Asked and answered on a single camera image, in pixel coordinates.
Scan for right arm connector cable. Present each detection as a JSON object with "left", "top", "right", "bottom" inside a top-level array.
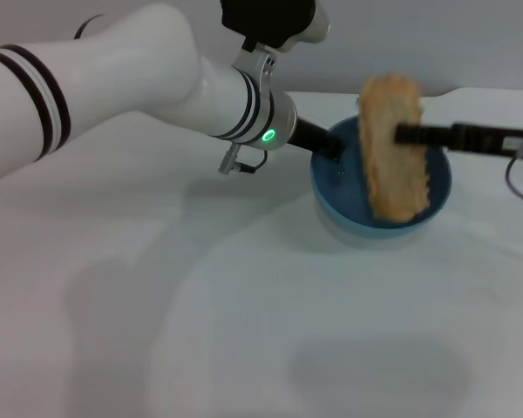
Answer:
[{"left": 505, "top": 143, "right": 523, "bottom": 204}]

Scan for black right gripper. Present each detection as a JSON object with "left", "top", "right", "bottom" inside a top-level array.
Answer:
[{"left": 393, "top": 122, "right": 523, "bottom": 162}]

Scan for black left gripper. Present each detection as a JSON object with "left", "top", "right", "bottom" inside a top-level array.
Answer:
[{"left": 287, "top": 116, "right": 345, "bottom": 165}]

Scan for blue bowl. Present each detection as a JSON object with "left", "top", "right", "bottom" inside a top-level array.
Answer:
[{"left": 309, "top": 115, "right": 453, "bottom": 240}]

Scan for toasted bread slice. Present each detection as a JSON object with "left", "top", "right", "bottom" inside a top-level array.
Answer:
[{"left": 357, "top": 72, "right": 432, "bottom": 223}]

